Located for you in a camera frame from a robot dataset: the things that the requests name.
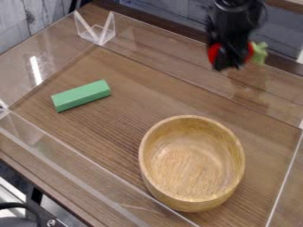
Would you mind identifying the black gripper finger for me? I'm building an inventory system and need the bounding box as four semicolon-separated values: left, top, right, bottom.
229;48;249;69
213;43;232;71

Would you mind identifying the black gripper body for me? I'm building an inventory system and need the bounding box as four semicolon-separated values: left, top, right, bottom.
205;5;265;52

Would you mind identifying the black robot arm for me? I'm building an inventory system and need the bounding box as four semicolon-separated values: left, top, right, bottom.
205;0;267;72

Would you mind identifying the clear acrylic corner bracket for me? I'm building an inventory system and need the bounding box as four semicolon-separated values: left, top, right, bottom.
73;12;116;46

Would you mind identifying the red plush strawberry toy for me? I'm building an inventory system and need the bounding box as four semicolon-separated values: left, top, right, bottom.
206;42;267;66

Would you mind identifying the black cable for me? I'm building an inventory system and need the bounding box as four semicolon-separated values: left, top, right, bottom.
0;200;30;221

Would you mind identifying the wooden bowl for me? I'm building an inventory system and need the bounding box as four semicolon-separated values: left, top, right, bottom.
138;115;245;213

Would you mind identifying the black metal table frame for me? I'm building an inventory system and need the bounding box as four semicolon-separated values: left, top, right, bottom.
26;185;68;227

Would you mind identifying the green rectangular block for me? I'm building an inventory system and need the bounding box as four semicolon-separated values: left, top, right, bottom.
50;80;110;113

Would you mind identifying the clear acrylic tray wall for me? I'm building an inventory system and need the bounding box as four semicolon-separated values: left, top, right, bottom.
0;98;300;227

